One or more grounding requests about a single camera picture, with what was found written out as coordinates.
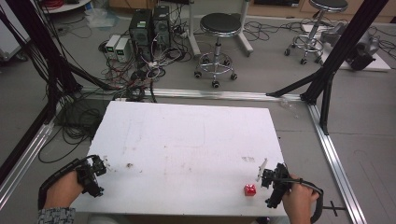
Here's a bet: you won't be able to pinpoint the black round stool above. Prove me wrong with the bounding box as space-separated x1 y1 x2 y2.
193 12 248 90
283 0 349 66

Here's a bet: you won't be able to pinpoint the black frame post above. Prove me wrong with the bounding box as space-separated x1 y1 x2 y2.
0 0 120 185
266 0 390 136

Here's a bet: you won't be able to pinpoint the red cube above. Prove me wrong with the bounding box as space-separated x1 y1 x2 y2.
244 183 257 197

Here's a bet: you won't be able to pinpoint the tangle of floor cables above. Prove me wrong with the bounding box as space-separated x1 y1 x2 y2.
36 6 194 164

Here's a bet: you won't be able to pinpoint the white round table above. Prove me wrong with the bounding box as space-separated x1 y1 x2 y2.
39 0 93 14

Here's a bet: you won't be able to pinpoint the aluminium floor rail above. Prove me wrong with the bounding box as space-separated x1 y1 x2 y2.
0 120 56 210
78 86 304 103
306 104 369 224

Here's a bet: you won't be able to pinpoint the clear plastic bag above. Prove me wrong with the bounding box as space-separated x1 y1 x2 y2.
84 7 120 30

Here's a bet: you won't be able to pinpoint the black computer tower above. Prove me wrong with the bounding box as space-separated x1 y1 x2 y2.
128 8 154 63
151 5 172 49

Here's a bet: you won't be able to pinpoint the person's left hand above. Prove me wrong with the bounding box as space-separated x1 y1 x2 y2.
43 170 85 210

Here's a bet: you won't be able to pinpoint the grey machine on white board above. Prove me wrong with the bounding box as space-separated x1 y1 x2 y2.
301 21 392 73

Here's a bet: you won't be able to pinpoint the person's right hand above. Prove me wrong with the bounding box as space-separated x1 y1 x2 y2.
281 174 320 224

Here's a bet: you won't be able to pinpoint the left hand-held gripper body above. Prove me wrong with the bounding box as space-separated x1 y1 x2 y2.
75 154 107 199

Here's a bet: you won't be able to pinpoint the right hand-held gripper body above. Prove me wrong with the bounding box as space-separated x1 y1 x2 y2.
261 162 294 210

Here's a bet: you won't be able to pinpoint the white power supply box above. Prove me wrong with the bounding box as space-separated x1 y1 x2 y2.
114 36 131 63
105 34 121 60

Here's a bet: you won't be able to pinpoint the white stand legs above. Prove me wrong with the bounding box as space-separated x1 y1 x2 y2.
186 0 255 59

